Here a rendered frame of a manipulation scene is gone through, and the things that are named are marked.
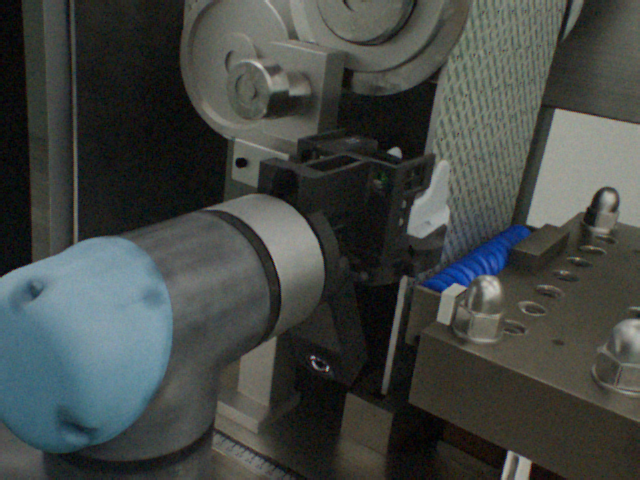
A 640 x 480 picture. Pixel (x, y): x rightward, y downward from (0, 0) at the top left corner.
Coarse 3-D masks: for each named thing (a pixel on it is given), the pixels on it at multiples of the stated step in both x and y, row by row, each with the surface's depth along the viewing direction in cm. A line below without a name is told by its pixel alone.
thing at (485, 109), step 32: (448, 64) 51; (480, 64) 56; (512, 64) 61; (544, 64) 68; (448, 96) 52; (480, 96) 58; (512, 96) 64; (448, 128) 54; (480, 128) 60; (512, 128) 67; (448, 160) 56; (480, 160) 62; (512, 160) 70; (448, 192) 58; (480, 192) 65; (512, 192) 73; (448, 224) 61; (480, 224) 68; (448, 256) 63
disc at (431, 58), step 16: (448, 0) 49; (464, 0) 48; (304, 16) 55; (448, 16) 49; (464, 16) 49; (304, 32) 56; (448, 32) 49; (432, 48) 50; (448, 48) 50; (416, 64) 51; (432, 64) 51; (352, 80) 54; (368, 80) 54; (384, 80) 53; (400, 80) 52; (416, 80) 52
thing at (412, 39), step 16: (304, 0) 54; (432, 0) 49; (320, 16) 54; (416, 16) 50; (432, 16) 49; (320, 32) 54; (400, 32) 51; (416, 32) 50; (432, 32) 50; (336, 48) 54; (352, 48) 53; (368, 48) 52; (384, 48) 52; (400, 48) 51; (416, 48) 50; (352, 64) 53; (368, 64) 53; (384, 64) 52; (400, 64) 51
